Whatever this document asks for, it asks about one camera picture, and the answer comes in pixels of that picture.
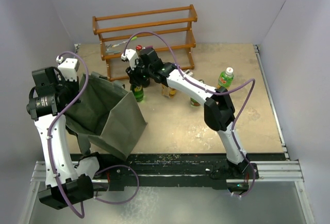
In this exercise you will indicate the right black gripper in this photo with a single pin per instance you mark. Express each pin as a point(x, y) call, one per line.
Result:
point(134, 78)

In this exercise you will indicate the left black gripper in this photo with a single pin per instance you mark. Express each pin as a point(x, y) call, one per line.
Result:
point(75, 85)

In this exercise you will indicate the Coca-Cola glass bottle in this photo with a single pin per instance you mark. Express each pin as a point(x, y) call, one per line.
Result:
point(140, 51)

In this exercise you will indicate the green soda bottle yellow label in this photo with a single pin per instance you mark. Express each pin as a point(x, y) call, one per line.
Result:
point(137, 91)

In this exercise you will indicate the grey-green canvas bag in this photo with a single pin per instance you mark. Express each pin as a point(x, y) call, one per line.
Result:
point(107, 116)

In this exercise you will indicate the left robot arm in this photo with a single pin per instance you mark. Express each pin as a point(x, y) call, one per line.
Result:
point(65, 183)

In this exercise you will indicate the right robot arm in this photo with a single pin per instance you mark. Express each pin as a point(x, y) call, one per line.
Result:
point(219, 110)

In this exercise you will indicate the blue orange juice carton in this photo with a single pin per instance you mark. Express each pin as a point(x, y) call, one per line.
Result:
point(168, 91)

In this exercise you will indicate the white stapler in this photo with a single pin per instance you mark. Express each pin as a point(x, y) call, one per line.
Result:
point(188, 73)

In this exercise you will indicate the wooden three-tier rack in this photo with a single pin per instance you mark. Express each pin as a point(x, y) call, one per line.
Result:
point(173, 24)

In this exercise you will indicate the green glass bottle gold cap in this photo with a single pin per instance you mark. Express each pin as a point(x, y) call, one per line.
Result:
point(193, 101)

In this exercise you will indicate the orange drink plastic bottle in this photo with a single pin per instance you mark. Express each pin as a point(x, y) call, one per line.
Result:
point(226, 77)

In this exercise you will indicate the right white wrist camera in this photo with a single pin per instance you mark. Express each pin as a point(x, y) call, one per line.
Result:
point(130, 56)

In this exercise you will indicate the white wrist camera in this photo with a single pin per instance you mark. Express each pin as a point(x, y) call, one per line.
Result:
point(130, 56)
point(68, 67)

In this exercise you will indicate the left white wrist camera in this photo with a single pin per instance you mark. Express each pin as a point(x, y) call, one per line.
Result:
point(68, 67)

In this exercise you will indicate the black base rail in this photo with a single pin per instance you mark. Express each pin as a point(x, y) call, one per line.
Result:
point(175, 170)

